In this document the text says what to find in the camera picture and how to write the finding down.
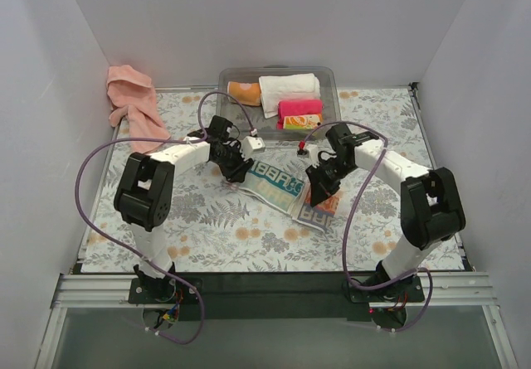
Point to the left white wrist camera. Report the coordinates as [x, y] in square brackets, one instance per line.
[251, 145]

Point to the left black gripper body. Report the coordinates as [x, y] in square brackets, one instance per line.
[234, 164]

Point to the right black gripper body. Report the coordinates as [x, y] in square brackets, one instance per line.
[320, 176]

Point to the clear plastic bin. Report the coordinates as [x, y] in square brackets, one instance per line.
[243, 115]

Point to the floral table mat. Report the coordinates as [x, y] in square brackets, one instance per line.
[214, 227]

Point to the rabbit print towel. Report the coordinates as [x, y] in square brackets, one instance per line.
[289, 195]

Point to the orange print rolled towel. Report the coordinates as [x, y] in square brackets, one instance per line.
[300, 122]

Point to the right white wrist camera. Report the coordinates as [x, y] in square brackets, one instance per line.
[309, 152]

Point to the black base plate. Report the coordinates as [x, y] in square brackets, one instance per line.
[270, 295]

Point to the aluminium frame rail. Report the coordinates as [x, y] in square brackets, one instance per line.
[112, 290]

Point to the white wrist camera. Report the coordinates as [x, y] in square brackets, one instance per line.
[309, 152]
[251, 145]

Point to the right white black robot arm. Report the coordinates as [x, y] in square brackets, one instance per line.
[431, 211]

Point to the hot pink rolled towel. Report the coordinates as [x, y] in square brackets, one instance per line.
[299, 107]

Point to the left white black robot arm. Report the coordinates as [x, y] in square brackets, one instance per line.
[145, 193]

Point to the white rolled towel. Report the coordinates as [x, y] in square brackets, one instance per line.
[290, 87]

